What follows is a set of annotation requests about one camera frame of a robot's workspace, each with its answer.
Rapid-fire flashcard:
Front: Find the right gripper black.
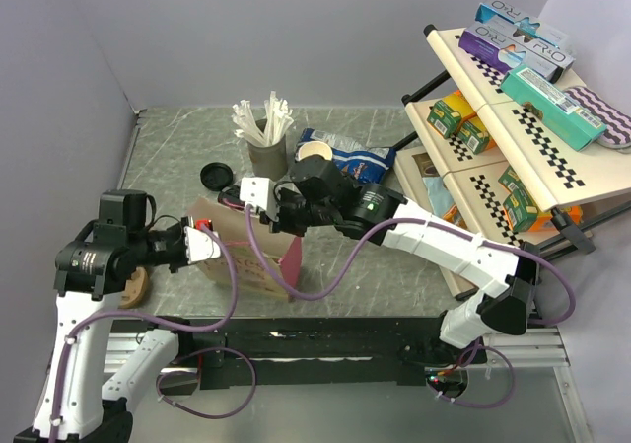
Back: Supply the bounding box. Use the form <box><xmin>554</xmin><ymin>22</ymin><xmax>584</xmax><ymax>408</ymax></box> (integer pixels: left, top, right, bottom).
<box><xmin>260</xmin><ymin>186</ymin><xmax>337</xmax><ymax>238</ymax></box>

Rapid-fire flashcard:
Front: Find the pink paper gift bag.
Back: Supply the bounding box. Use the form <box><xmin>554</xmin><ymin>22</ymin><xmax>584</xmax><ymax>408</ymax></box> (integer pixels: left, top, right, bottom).
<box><xmin>187</xmin><ymin>197</ymin><xmax>303</xmax><ymax>302</ymax></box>

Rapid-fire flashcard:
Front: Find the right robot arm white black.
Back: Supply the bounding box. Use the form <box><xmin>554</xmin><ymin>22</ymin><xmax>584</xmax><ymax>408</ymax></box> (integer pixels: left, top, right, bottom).
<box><xmin>256</xmin><ymin>155</ymin><xmax>538</xmax><ymax>363</ymax></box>

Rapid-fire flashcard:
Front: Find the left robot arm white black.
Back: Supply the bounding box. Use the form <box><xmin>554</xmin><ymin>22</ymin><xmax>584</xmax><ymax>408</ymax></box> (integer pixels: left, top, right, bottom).
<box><xmin>14</xmin><ymin>189</ymin><xmax>195</xmax><ymax>442</ymax></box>

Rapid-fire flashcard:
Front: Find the cardboard cup carrier tray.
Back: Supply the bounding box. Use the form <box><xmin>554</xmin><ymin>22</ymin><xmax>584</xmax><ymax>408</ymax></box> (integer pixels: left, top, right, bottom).
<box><xmin>119</xmin><ymin>266</ymin><xmax>150</xmax><ymax>309</ymax></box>

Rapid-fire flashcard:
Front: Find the stack of green paper cups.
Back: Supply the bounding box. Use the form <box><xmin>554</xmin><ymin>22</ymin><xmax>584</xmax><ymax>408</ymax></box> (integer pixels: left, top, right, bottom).
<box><xmin>296</xmin><ymin>140</ymin><xmax>333</xmax><ymax>161</ymax></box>

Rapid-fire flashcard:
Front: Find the stack of black lids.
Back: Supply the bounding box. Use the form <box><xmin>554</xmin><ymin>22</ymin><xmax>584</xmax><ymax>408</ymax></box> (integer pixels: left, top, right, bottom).
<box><xmin>199</xmin><ymin>162</ymin><xmax>234</xmax><ymax>191</ymax></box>

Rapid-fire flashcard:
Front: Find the blue chips bag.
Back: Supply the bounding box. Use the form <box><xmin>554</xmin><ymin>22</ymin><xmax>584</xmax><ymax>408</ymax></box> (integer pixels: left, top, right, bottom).
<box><xmin>295</xmin><ymin>128</ymin><xmax>395</xmax><ymax>184</ymax></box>

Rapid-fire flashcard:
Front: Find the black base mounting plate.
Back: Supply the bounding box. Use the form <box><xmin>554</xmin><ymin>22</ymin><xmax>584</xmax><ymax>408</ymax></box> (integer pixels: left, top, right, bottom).
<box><xmin>170</xmin><ymin>317</ymin><xmax>461</xmax><ymax>390</ymax></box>

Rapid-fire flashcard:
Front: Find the green yellow box upper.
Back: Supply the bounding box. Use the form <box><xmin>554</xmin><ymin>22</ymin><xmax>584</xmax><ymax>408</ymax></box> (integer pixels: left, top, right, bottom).
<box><xmin>427</xmin><ymin>91</ymin><xmax>476</xmax><ymax>139</ymax></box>

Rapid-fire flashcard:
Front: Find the green yellow box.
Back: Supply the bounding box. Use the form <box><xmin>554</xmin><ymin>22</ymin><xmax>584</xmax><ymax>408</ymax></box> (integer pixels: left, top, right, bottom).
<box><xmin>427</xmin><ymin>91</ymin><xmax>476</xmax><ymax>139</ymax></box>
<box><xmin>456</xmin><ymin>116</ymin><xmax>496</xmax><ymax>155</ymax></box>

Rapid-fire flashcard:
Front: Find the beige tiered shelf rack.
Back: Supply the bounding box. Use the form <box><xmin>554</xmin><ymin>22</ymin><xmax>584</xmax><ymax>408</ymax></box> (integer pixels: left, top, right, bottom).
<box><xmin>393</xmin><ymin>23</ymin><xmax>631</xmax><ymax>301</ymax></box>

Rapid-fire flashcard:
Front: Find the green box lower shelf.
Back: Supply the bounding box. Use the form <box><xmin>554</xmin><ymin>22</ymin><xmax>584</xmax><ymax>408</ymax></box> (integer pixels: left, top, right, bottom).
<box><xmin>499</xmin><ymin>166</ymin><xmax>539</xmax><ymax>232</ymax></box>

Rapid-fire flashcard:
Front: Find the orange chips bag lower shelf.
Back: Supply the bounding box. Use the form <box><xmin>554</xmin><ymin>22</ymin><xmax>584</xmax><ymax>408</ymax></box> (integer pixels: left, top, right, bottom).
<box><xmin>528</xmin><ymin>205</ymin><xmax>583</xmax><ymax>232</ymax></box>

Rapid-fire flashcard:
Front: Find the purple toothpaste box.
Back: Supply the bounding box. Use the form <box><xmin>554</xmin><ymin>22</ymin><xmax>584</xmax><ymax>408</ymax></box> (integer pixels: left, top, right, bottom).
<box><xmin>458</xmin><ymin>22</ymin><xmax>575</xmax><ymax>83</ymax></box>

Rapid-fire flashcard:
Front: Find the blue toothpaste box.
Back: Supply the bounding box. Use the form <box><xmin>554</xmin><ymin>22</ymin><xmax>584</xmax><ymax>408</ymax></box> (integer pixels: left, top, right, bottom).
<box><xmin>475</xmin><ymin>0</ymin><xmax>571</xmax><ymax>49</ymax></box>

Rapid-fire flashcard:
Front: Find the teal box with barcode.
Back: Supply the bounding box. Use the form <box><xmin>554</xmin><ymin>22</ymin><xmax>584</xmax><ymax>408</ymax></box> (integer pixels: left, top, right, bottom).
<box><xmin>501</xmin><ymin>66</ymin><xmax>606</xmax><ymax>151</ymax></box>

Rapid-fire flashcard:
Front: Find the purple wavy striped pouch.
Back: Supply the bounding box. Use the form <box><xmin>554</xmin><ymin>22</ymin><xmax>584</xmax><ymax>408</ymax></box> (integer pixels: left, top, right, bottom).
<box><xmin>564</xmin><ymin>86</ymin><xmax>630</xmax><ymax>153</ymax></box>

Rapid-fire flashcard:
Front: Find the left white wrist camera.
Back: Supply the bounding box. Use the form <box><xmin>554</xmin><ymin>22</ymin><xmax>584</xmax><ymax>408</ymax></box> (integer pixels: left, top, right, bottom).
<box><xmin>183</xmin><ymin>217</ymin><xmax>222</xmax><ymax>265</ymax></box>

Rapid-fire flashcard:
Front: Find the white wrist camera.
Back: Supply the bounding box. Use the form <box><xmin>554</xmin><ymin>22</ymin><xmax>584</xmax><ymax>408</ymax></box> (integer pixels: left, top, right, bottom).
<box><xmin>240</xmin><ymin>177</ymin><xmax>278</xmax><ymax>221</ymax></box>
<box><xmin>183</xmin><ymin>217</ymin><xmax>222</xmax><ymax>265</ymax></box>

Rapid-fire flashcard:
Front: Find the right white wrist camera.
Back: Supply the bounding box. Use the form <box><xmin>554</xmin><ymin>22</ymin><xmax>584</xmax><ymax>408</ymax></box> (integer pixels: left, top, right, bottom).
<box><xmin>240</xmin><ymin>177</ymin><xmax>278</xmax><ymax>221</ymax></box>

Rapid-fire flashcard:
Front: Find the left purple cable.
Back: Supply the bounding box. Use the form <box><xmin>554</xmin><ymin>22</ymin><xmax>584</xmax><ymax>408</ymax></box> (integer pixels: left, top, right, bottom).
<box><xmin>48</xmin><ymin>223</ymin><xmax>257</xmax><ymax>443</ymax></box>

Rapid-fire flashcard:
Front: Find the aluminium rail frame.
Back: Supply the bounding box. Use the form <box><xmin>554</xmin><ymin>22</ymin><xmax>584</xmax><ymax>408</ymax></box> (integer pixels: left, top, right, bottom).
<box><xmin>103</xmin><ymin>320</ymin><xmax>593</xmax><ymax>442</ymax></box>

